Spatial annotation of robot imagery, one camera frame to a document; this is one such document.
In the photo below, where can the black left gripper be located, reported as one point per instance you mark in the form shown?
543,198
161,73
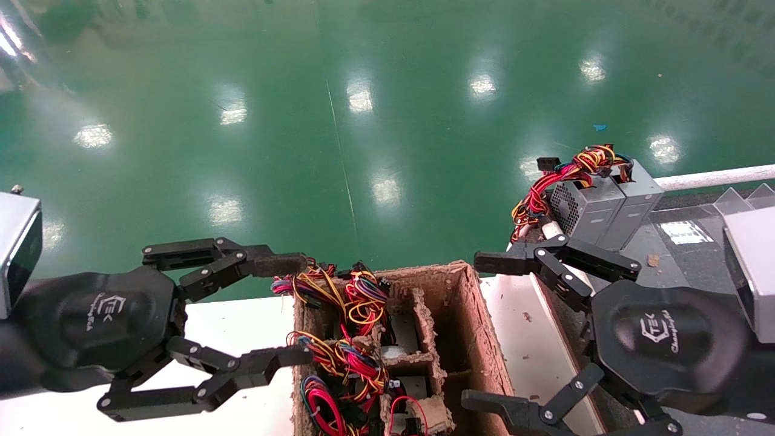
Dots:
103,321

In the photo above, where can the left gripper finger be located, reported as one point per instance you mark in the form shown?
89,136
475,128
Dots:
278,264

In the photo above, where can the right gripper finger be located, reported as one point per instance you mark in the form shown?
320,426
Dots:
502,263

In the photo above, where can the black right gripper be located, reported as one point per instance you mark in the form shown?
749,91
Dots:
666,339

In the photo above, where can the grey power supply plain side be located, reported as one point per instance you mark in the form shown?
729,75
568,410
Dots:
636,206

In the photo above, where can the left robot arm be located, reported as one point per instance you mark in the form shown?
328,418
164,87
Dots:
13,363

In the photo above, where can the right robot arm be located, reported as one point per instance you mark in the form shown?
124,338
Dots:
763,381

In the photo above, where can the brown cardboard divider box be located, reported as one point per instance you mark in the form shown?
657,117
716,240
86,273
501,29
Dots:
466,339

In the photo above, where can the grey power supply mesh side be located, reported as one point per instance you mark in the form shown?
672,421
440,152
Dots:
590,212

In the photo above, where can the clear acrylic tray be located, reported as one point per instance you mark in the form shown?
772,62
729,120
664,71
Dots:
696,260

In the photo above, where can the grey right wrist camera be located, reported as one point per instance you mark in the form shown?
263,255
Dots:
754,272

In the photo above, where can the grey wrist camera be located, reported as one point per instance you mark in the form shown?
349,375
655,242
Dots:
15,242
754,272

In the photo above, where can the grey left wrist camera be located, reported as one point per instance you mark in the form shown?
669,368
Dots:
15,242

